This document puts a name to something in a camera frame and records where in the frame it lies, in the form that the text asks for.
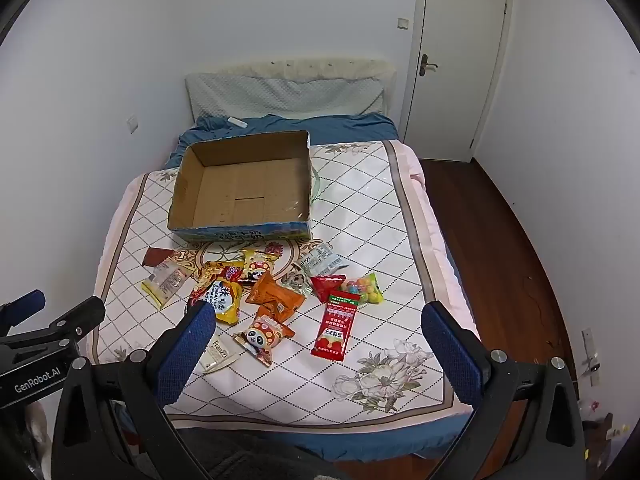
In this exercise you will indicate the cream fluffy headboard cover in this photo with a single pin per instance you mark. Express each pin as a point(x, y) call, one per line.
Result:
point(300, 66)

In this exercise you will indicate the cardboard box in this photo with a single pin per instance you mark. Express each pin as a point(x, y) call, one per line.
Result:
point(240, 185)

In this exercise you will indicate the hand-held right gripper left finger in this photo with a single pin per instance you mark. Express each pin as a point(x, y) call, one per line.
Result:
point(187, 355)

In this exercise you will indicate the white quilted pillow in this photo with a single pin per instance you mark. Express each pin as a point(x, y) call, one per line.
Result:
point(285, 92)

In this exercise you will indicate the dark brown snack packet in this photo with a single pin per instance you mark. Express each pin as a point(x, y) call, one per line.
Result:
point(156, 257)

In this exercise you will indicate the pale yellow clear snack packet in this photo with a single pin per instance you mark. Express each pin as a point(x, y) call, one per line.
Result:
point(165, 282)

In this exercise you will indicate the white remote control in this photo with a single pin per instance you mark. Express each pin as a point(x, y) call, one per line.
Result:
point(237, 121)

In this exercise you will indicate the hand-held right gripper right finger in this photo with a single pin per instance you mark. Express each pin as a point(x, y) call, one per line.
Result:
point(450, 360)

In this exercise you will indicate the long red snack packet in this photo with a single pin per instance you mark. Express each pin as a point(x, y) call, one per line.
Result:
point(336, 330)

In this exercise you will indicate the clear silver snack packet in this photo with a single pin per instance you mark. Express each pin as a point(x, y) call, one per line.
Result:
point(322, 260)

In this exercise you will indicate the pink floral diamond-pattern quilt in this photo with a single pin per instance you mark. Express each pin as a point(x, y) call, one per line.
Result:
point(360, 220)

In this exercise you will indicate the small red snack packet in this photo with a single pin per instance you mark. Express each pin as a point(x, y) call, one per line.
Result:
point(327, 286)

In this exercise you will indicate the orange panda snack packet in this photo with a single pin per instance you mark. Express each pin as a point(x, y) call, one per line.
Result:
point(262, 337)

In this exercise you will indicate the blue bed sheet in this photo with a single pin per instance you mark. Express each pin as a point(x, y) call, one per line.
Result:
point(325, 127)

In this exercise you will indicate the plain orange snack packet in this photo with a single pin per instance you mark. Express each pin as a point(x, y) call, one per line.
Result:
point(275, 300)

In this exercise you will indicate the cream biscuit stick packet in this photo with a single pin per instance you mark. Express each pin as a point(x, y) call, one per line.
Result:
point(220, 355)

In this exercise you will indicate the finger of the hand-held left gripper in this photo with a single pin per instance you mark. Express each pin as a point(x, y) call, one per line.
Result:
point(22, 305)
point(75, 317)

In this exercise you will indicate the small cartoon snack packet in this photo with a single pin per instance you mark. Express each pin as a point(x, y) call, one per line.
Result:
point(295, 282)

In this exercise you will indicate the red and yellow snack packet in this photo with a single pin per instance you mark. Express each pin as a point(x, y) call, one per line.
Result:
point(207, 277)

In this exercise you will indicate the colourful candy ball bag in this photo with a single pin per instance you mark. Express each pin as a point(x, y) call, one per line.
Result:
point(362, 291)

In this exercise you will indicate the white wall fixture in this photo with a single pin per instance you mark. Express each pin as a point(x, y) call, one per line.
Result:
point(590, 355)

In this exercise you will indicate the white door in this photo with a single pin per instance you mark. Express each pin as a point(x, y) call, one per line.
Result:
point(460, 60)

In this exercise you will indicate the white light switch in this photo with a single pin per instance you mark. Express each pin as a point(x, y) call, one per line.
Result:
point(403, 23)

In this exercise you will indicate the white wall socket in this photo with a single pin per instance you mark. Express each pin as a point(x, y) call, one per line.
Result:
point(133, 124)

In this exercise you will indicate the yellow panda snack packet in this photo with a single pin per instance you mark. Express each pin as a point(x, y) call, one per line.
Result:
point(255, 270)

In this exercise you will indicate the yellow packet with blue label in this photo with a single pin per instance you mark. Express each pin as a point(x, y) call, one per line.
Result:
point(227, 305)

